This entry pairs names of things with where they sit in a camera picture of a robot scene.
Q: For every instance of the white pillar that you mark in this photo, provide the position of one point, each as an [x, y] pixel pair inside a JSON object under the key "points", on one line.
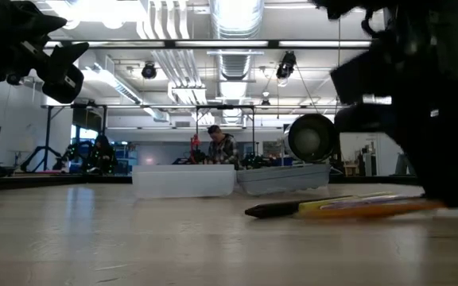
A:
{"points": [[390, 151]]}

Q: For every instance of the black overhead bar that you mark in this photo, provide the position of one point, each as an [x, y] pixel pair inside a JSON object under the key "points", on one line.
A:
{"points": [[169, 44]]}

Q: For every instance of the grey plastic bin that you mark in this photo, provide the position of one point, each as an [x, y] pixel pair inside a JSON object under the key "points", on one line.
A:
{"points": [[280, 180]]}

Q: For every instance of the black pen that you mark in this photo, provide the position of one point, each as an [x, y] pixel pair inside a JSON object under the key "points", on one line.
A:
{"points": [[272, 209]]}

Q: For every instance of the black tripod stand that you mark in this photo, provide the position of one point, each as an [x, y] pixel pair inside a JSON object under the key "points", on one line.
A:
{"points": [[47, 131]]}

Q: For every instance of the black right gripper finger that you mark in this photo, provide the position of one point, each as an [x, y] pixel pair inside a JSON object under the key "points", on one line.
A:
{"points": [[445, 175]]}

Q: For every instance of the yellow pen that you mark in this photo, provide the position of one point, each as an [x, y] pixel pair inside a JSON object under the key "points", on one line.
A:
{"points": [[312, 205]]}

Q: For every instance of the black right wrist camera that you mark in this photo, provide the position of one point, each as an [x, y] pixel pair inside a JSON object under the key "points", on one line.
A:
{"points": [[364, 119]]}

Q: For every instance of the orange pencil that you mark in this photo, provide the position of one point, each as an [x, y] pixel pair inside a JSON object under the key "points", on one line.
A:
{"points": [[372, 212]]}

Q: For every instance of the silver ventilation duct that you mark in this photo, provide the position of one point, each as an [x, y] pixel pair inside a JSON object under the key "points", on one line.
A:
{"points": [[235, 63]]}

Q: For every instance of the white plastic supply box base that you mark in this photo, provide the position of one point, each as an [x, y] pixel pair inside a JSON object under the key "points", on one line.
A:
{"points": [[181, 182]]}

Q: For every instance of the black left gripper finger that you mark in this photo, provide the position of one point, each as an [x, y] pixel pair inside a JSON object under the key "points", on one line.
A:
{"points": [[68, 55], [64, 85]]}

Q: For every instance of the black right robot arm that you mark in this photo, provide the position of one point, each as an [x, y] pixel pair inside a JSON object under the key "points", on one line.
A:
{"points": [[431, 16]]}

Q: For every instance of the person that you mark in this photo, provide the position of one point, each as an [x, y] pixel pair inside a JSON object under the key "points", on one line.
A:
{"points": [[223, 151], [102, 157]]}

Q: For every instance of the red robot stand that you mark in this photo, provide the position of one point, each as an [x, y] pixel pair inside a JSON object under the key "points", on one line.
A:
{"points": [[194, 143]]}

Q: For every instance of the black ceiling spotlight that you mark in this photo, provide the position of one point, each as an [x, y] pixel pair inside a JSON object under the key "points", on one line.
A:
{"points": [[286, 65], [148, 71]]}

